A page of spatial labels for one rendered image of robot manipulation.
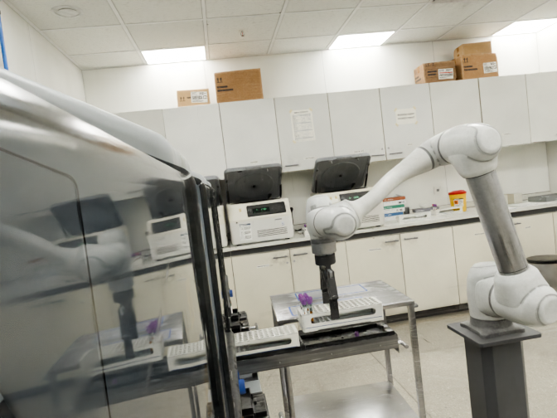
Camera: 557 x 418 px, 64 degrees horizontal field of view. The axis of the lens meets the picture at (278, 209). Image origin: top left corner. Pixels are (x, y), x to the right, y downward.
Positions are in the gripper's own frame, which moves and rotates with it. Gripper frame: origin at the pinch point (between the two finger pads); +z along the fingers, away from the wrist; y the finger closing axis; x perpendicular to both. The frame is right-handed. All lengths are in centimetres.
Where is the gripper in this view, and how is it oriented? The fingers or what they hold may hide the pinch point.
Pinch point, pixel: (331, 308)
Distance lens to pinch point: 167.3
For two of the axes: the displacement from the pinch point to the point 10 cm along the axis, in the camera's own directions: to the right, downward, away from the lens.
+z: 1.2, 9.9, 0.5
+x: -9.8, 1.3, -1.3
